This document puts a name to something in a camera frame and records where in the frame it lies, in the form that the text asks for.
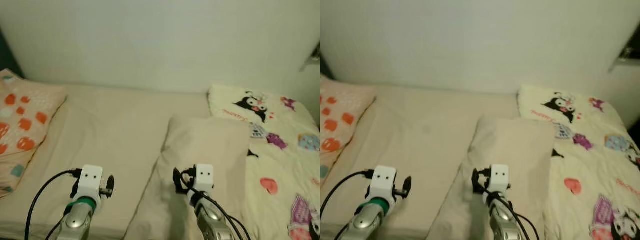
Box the plain beige pillow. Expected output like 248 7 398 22
124 116 251 240
425 115 556 240

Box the pink pillow with orange prints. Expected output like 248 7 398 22
0 69 68 198
320 75 377 183

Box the beige bed sheet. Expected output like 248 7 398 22
320 84 521 240
0 82 213 240

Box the cream cartoon print blanket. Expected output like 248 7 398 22
207 84 321 240
517 84 640 240

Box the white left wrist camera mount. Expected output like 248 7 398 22
74 165 104 202
368 166 398 202

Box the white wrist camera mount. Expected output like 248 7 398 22
74 165 104 202
368 166 398 202
192 164 215 196
489 164 511 196

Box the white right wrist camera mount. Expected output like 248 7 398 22
489 164 511 196
192 164 215 196

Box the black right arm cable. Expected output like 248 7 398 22
492 192 541 240
187 190 252 240

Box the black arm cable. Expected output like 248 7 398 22
320 170 373 240
187 190 252 240
25 170 81 240
492 192 541 240

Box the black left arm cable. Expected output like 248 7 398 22
320 170 373 240
25 170 81 240

